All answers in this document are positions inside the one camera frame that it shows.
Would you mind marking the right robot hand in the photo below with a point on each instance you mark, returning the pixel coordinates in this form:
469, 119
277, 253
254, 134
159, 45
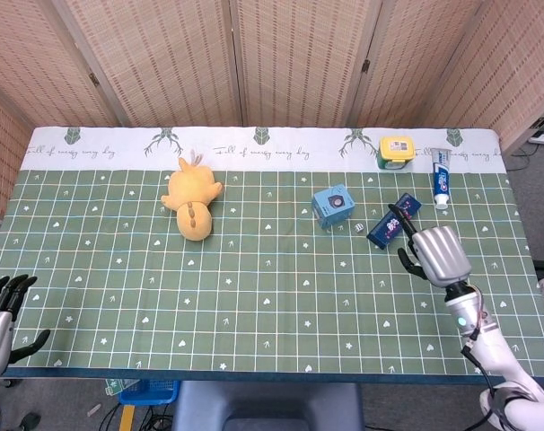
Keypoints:
438, 256

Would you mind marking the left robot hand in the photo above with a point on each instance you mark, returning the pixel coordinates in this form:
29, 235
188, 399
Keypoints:
5, 314

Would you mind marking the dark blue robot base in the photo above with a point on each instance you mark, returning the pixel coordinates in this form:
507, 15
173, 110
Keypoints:
267, 406

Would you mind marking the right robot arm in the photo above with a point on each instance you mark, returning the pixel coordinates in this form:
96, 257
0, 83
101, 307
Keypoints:
492, 345

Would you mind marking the dark blue long box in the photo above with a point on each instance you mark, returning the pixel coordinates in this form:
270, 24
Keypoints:
393, 222

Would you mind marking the blue white toothpaste tube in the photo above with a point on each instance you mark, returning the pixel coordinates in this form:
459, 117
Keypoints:
440, 177

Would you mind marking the green tub with yellow lid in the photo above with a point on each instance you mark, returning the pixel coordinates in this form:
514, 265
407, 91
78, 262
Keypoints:
395, 152

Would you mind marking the light blue cube box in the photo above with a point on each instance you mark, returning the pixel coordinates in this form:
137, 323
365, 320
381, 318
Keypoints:
332, 206

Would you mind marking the blue plastic basket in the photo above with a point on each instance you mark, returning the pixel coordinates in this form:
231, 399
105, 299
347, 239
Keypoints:
148, 391

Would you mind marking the green grid tablecloth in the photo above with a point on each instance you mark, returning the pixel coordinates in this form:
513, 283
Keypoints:
263, 278

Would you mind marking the yellow plush toy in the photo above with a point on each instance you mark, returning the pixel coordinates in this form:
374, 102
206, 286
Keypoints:
193, 202

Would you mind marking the woven folding screen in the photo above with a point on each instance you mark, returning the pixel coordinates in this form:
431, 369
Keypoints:
272, 58

